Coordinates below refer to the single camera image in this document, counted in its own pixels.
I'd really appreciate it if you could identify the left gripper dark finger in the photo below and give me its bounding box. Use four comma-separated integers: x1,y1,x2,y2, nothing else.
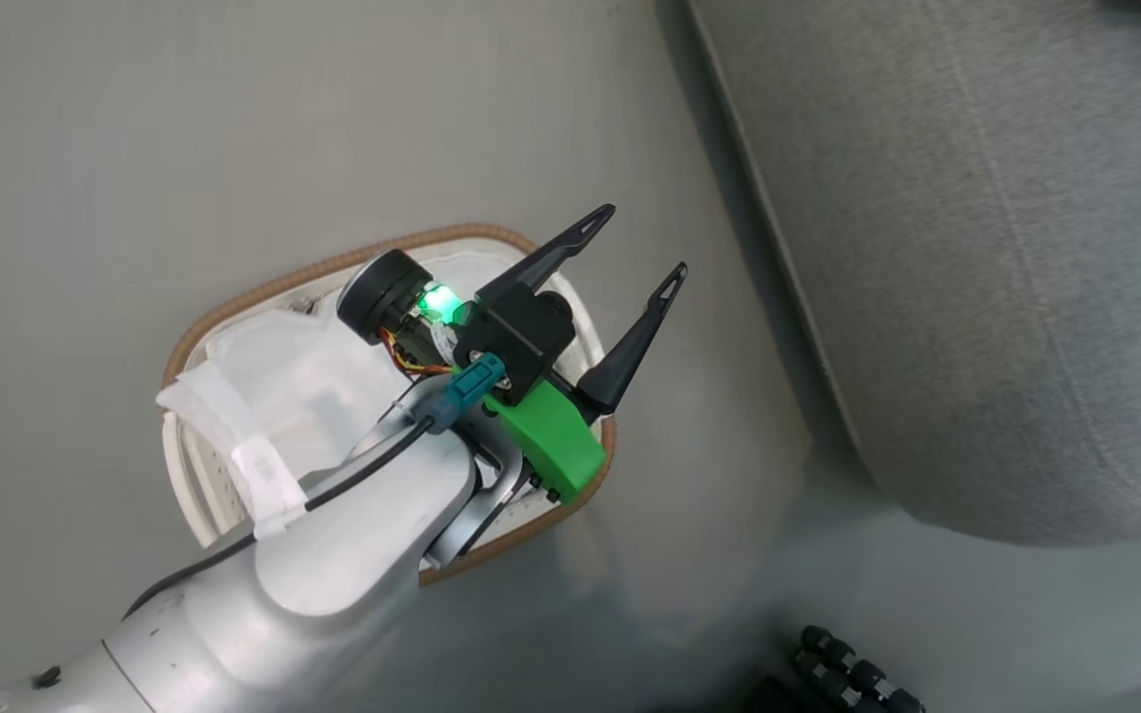
578,261,689,416
475,203,617,304

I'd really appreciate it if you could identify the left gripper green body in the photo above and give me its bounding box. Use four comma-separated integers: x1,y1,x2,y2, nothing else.
337,248,608,505

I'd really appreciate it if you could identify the grey fabric sofa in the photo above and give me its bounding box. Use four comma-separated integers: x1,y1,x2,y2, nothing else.
684,0,1141,549

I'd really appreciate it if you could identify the white basket liner cloth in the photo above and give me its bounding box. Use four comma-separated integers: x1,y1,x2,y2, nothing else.
202,253,532,476

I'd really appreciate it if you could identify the white laundry basket wicker rim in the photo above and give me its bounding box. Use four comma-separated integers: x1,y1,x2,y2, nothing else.
159,223,619,586

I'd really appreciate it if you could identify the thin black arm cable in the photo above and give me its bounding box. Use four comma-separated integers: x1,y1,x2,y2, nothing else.
123,416,436,620

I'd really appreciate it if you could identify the white cable strap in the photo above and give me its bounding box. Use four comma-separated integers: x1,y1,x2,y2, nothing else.
156,371,311,542

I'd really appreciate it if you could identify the black ribbed cable bundle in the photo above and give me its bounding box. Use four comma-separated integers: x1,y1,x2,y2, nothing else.
747,624,928,713

